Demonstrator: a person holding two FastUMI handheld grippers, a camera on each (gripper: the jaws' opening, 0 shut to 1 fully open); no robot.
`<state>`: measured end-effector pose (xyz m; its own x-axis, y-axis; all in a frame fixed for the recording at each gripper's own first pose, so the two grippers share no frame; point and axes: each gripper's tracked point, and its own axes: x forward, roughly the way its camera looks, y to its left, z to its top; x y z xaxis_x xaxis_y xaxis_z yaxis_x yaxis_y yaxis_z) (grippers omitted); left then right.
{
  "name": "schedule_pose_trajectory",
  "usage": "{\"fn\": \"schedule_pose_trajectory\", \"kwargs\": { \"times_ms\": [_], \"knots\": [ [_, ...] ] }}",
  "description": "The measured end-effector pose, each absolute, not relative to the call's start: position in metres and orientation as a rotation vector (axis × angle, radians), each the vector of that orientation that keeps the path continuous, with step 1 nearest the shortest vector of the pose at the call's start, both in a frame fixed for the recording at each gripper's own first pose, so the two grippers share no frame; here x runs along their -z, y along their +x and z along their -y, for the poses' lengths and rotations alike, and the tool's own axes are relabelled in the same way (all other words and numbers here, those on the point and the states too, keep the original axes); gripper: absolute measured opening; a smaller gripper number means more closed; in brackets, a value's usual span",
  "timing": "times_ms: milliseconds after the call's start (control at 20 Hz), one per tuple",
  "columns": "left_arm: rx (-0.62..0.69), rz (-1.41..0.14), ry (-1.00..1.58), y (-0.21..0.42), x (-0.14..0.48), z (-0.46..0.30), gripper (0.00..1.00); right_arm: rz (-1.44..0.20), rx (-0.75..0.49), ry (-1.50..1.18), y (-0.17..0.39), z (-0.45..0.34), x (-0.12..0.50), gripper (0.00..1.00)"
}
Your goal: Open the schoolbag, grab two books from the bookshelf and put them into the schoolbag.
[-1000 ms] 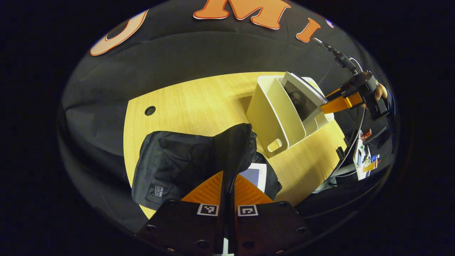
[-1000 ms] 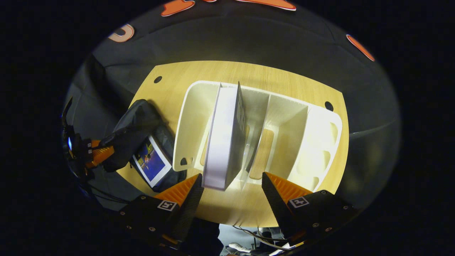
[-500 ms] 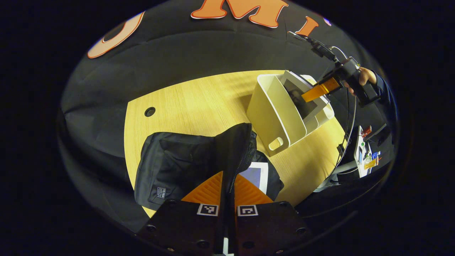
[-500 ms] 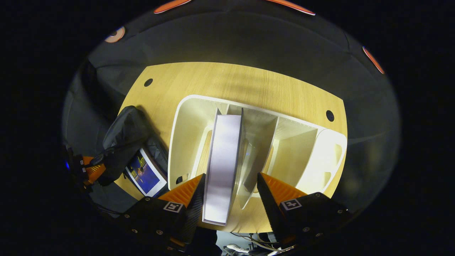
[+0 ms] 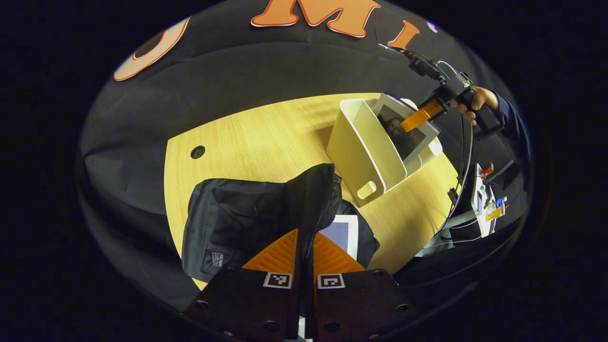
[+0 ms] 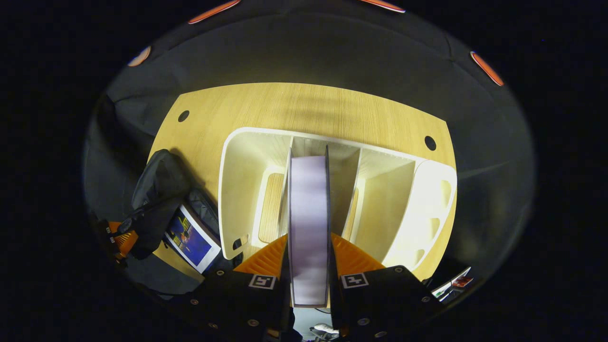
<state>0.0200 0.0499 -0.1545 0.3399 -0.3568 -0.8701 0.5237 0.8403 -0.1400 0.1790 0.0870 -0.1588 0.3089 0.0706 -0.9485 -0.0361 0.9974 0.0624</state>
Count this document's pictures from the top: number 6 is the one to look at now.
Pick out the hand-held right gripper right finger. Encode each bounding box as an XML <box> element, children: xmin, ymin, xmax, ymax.
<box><xmin>330</xmin><ymin>233</ymin><xmax>445</xmax><ymax>339</ymax></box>

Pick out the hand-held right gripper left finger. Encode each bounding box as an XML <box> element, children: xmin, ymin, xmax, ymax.
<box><xmin>178</xmin><ymin>233</ymin><xmax>291</xmax><ymax>340</ymax></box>

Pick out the blue cover book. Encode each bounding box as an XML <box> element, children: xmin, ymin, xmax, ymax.
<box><xmin>164</xmin><ymin>204</ymin><xmax>222</xmax><ymax>275</ymax></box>

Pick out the black schoolbag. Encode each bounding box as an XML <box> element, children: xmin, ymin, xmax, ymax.
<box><xmin>126</xmin><ymin>149</ymin><xmax>243</xmax><ymax>295</ymax></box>

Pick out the white bookshelf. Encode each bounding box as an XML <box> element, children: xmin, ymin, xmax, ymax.
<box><xmin>218</xmin><ymin>127</ymin><xmax>458</xmax><ymax>281</ymax></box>

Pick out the grey portrait cover book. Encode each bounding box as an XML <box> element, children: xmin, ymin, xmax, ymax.
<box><xmin>287</xmin><ymin>146</ymin><xmax>332</xmax><ymax>308</ymax></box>

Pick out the person's body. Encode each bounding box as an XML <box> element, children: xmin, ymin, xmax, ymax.
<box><xmin>309</xmin><ymin>322</ymin><xmax>341</xmax><ymax>340</ymax></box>

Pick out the white and red object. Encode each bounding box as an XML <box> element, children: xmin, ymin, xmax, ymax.
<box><xmin>430</xmin><ymin>266</ymin><xmax>475</xmax><ymax>303</ymax></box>

